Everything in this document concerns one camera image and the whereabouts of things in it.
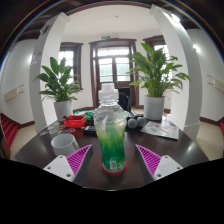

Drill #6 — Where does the dark wood glazed door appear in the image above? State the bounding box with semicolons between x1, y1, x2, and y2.
88;38;140;110

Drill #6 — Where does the red carpeted staircase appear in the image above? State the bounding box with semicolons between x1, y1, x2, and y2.
0;113;20;150
218;121;224;138

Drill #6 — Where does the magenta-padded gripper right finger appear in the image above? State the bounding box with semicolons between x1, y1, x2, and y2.
134;143;184;185

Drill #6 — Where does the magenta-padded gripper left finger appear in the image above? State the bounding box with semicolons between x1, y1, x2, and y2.
42;143;94;186

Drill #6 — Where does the red box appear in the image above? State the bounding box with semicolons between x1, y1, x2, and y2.
62;114;89;130

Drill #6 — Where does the black chair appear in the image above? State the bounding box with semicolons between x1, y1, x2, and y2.
117;91;132;113

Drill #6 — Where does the white cup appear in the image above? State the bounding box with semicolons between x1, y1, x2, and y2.
50;133;81;157

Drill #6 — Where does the white printed brochure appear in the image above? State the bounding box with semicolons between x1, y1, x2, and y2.
140;120;181;141

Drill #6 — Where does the clear bottle with green drink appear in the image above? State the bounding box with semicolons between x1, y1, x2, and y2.
93;82;129;173

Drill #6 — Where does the small-leafed plant in white pot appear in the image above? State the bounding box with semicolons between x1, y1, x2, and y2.
33;56;82;122

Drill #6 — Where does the dark wood framed window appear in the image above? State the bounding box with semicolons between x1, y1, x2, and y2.
143;34;172;56
58;41;85;92

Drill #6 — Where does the large plant in white pot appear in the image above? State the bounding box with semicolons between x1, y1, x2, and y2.
127;42;191;122

